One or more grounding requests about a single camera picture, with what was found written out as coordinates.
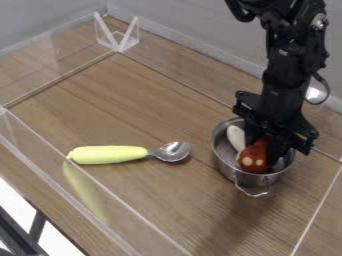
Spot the clear acrylic barrier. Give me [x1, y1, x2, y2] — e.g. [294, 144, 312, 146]
[0, 19, 342, 256]

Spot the silver pot with handles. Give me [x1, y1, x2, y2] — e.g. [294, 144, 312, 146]
[212, 117, 296, 198]

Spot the yellow-handled metal scoop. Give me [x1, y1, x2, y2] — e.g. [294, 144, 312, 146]
[67, 142, 193, 165]

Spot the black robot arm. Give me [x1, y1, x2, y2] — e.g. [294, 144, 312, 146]
[225, 0, 330, 165]

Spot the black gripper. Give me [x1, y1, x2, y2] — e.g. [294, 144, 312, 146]
[233, 90, 320, 166]

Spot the black table leg frame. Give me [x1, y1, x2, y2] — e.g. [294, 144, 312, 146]
[0, 206, 50, 256]

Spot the red toy mushroom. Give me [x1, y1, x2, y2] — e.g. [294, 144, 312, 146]
[226, 125, 269, 174]

